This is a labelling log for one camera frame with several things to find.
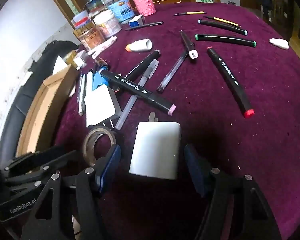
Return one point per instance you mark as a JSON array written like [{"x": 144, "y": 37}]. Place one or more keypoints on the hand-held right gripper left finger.
[{"x": 111, "y": 163}]

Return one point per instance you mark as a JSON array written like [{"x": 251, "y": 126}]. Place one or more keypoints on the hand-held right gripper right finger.
[{"x": 196, "y": 168}]

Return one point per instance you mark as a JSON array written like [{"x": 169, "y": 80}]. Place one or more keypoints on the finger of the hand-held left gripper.
[
  {"x": 27, "y": 185},
  {"x": 40, "y": 158}
]

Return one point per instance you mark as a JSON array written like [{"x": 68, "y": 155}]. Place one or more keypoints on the dark tape roll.
[{"x": 88, "y": 140}]

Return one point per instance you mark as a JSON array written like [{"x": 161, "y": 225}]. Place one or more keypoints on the white charger plug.
[
  {"x": 155, "y": 150},
  {"x": 100, "y": 105}
]

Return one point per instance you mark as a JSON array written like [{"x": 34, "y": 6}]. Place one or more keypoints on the shallow cardboard box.
[{"x": 48, "y": 97}]

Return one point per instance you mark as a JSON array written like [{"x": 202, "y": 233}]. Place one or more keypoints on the black marker pink cap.
[{"x": 140, "y": 91}]

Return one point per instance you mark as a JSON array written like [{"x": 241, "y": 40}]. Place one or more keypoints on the white paint marker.
[{"x": 89, "y": 82}]

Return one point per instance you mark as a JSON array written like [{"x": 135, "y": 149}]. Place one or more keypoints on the blue plastic case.
[{"x": 100, "y": 80}]

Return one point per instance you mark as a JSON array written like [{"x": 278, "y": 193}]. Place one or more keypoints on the black marker red cap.
[{"x": 230, "y": 80}]

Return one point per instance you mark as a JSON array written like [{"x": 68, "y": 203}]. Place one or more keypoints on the frosted clear gel pen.
[{"x": 150, "y": 71}]

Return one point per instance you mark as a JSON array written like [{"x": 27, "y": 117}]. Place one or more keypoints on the black gold lipstick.
[{"x": 102, "y": 62}]

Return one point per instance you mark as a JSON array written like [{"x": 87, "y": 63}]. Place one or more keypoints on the black marker grey cap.
[{"x": 145, "y": 61}]

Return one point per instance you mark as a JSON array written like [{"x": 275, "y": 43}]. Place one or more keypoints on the white glue bottle orange cap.
[{"x": 141, "y": 45}]

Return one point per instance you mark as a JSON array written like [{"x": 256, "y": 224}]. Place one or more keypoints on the black marker pale cap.
[{"x": 187, "y": 42}]

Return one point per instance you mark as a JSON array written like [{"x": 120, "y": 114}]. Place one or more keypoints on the black marker green caps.
[{"x": 225, "y": 40}]

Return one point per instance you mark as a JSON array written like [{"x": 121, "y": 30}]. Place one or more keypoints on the white patterned pen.
[{"x": 79, "y": 87}]

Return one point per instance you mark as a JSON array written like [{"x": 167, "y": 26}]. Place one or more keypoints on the clear pen black cap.
[{"x": 172, "y": 71}]

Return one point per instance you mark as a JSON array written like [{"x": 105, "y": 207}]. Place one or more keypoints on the purple velvet tablecloth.
[{"x": 265, "y": 92}]

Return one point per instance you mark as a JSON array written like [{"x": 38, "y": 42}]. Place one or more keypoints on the small white carton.
[{"x": 80, "y": 61}]

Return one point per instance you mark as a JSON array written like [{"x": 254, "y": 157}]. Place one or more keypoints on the white printed tube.
[{"x": 103, "y": 45}]

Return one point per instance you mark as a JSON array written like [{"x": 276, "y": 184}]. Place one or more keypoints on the orange label jar red lid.
[{"x": 90, "y": 38}]

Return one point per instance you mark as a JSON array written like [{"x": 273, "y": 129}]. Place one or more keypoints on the white lidded tub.
[{"x": 107, "y": 25}]

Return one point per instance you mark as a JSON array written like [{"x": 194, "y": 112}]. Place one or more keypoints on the thin black pen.
[{"x": 145, "y": 26}]

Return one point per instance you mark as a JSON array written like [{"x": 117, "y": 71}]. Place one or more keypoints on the small blue white box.
[{"x": 136, "y": 21}]

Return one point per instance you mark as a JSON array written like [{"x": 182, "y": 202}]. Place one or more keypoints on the black marker blue caps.
[{"x": 222, "y": 25}]

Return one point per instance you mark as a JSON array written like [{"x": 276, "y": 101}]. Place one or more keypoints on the white crumpled tissue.
[{"x": 279, "y": 43}]

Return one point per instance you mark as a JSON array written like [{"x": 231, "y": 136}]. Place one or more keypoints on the yellow black pen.
[
  {"x": 193, "y": 12},
  {"x": 222, "y": 20}
]

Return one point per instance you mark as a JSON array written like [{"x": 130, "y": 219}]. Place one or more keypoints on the clear jar blue label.
[{"x": 120, "y": 8}]

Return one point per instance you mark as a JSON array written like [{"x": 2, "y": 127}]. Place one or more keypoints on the pink knit sleeve cup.
[{"x": 144, "y": 2}]

